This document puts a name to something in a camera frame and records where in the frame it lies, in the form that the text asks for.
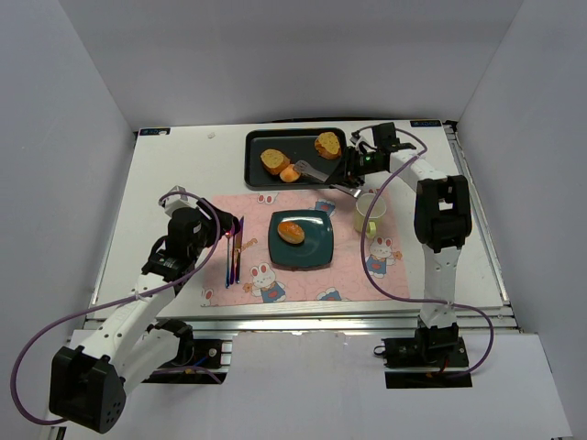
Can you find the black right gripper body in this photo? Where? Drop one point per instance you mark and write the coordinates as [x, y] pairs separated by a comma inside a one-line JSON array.
[[350, 168]]

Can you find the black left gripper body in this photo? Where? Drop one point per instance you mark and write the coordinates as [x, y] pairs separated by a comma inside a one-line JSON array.
[[228, 222]]

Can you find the metal tongs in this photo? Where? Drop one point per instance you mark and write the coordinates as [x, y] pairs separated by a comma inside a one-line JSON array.
[[307, 170]]

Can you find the glazed oval bun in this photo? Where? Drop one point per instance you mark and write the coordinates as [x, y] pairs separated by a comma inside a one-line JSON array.
[[291, 232]]

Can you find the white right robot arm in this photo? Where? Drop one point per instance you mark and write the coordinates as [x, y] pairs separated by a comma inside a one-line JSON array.
[[442, 222]]

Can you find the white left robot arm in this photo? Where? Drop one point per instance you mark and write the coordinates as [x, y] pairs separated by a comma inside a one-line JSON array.
[[89, 384]]

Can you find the toasted bread slice right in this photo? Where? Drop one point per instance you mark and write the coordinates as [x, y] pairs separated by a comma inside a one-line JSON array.
[[328, 146]]

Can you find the toasted bread slice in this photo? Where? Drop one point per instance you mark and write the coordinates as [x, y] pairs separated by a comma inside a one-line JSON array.
[[328, 146], [274, 161]]

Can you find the toasted bread slice left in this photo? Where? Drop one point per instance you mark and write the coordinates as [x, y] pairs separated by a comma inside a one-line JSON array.
[[274, 161]]

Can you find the iridescent spoon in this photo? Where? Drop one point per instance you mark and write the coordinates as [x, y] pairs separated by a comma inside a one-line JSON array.
[[229, 241]]

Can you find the iridescent knife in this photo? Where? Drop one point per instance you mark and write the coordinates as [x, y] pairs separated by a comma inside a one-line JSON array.
[[237, 251]]

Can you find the light green mug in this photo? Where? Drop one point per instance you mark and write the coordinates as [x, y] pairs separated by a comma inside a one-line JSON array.
[[369, 209]]

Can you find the black baking tray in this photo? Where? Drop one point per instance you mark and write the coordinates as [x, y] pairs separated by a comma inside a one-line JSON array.
[[296, 144]]

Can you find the small round bun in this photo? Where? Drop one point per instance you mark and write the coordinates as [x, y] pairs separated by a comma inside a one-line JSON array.
[[290, 174]]

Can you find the dark teal square plate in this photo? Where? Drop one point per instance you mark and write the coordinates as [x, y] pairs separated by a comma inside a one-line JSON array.
[[316, 251]]

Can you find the pink rabbit placemat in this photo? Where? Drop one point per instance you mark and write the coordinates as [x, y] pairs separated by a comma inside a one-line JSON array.
[[344, 279]]

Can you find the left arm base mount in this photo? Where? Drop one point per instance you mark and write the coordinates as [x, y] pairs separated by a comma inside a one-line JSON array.
[[199, 361]]

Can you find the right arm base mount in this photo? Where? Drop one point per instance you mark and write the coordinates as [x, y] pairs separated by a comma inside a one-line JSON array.
[[407, 368]]

